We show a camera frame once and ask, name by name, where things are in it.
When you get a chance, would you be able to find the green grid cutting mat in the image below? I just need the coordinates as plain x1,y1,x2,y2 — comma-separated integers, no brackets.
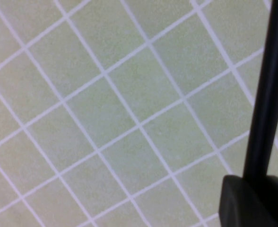
0,0,278,227

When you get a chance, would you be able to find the black pen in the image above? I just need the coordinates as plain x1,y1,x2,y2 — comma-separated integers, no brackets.
242,0,278,181

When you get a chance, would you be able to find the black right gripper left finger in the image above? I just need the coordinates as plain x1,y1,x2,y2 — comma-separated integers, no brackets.
218,175,258,227

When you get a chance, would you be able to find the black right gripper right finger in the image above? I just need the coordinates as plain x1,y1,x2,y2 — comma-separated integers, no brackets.
257,175,278,227

